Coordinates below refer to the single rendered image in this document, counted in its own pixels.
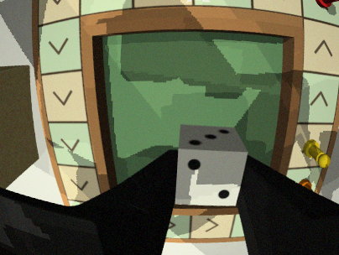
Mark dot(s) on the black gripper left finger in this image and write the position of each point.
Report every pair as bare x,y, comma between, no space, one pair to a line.
130,219

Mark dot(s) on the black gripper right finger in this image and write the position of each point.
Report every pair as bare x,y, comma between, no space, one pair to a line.
281,217

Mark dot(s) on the grey die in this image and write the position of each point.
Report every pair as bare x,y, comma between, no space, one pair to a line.
210,165

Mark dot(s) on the yellow game pawn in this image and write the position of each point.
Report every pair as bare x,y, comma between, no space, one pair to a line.
311,149

